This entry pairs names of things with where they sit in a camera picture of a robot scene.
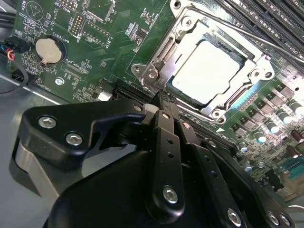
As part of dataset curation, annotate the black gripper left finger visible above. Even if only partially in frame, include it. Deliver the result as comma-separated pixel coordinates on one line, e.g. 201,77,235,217
9,91,186,223

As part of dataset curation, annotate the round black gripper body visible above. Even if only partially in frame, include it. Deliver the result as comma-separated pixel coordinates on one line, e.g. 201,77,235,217
42,148,223,228

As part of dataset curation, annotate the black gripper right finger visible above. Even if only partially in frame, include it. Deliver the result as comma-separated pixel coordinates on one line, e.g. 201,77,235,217
170,96,295,228

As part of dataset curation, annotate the silver topped CPU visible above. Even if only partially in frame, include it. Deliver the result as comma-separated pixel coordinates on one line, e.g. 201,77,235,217
166,39,256,106

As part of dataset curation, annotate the metal socket cover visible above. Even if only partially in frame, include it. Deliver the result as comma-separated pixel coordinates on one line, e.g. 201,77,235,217
152,9,274,114

